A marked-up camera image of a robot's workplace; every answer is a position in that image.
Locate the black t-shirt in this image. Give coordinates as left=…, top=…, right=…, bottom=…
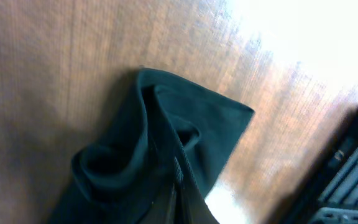
left=49, top=68, right=254, bottom=223

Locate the grey robot base electronics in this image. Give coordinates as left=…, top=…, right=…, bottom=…
left=308, top=207, right=358, bottom=224

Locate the aluminium frame rail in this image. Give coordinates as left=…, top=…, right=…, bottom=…
left=317, top=123, right=358, bottom=206

